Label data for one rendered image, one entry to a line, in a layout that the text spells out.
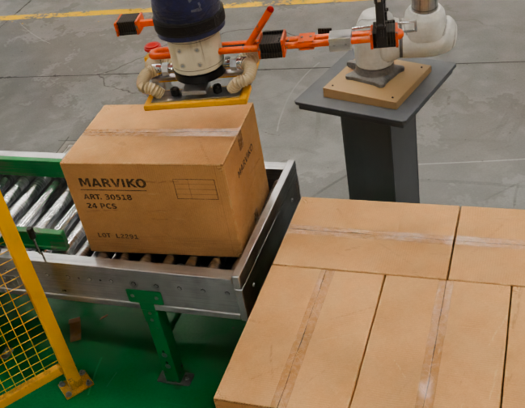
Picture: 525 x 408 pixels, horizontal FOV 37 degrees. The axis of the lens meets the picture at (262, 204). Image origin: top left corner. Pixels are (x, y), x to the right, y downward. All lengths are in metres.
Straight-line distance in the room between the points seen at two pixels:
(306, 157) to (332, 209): 1.34
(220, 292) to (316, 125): 2.02
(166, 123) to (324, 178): 1.41
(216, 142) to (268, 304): 0.57
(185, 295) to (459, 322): 0.94
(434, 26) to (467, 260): 0.94
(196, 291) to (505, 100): 2.47
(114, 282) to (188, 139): 0.59
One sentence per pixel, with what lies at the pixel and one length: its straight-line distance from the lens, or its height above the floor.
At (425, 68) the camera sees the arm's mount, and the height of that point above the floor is 0.78.
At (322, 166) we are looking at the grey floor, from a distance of 4.18.
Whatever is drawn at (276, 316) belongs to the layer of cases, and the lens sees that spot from 2.55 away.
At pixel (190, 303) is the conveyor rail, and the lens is 2.81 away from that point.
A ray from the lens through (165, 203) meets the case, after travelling 2.74.
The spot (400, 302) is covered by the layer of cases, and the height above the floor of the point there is 0.54.
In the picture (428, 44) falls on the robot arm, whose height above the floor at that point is 0.94.
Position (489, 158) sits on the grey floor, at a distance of 4.15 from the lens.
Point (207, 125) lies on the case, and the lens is 2.79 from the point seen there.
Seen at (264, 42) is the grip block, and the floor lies 1.28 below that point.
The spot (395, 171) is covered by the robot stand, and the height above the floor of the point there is 0.40.
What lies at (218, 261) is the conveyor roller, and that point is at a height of 0.55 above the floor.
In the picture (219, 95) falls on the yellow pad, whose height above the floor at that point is 1.16.
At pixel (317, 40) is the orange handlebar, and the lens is 2.50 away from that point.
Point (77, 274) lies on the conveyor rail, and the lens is 2.95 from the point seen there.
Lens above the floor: 2.31
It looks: 36 degrees down
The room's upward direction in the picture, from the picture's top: 11 degrees counter-clockwise
